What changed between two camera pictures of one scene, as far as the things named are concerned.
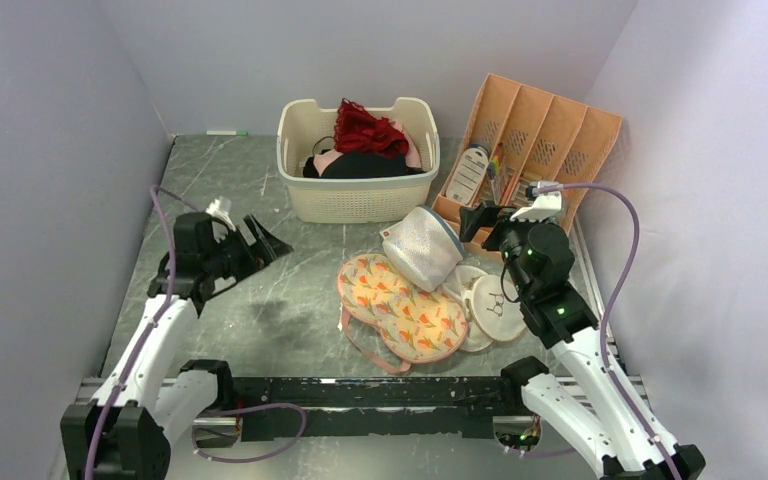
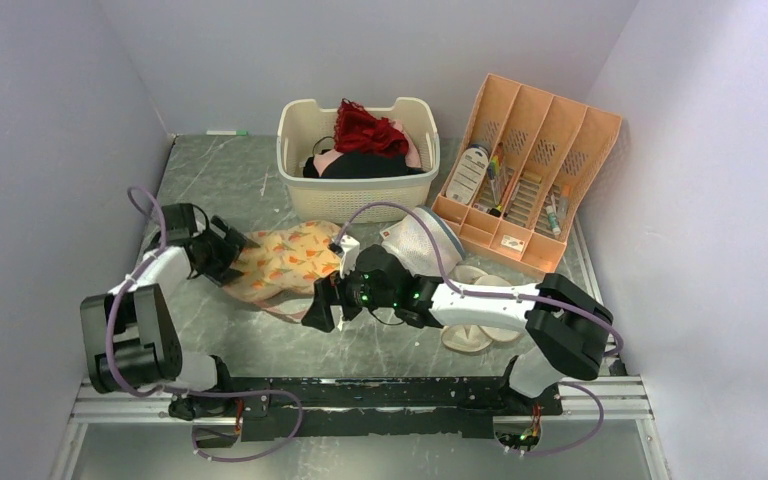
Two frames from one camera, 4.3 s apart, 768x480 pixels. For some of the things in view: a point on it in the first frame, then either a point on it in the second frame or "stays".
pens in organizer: (495, 174) stays
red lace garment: (357, 129) stays
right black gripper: (486, 215) -> (319, 315)
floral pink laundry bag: (394, 322) -> (282, 273)
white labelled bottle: (468, 175) stays
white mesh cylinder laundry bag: (423, 247) stays
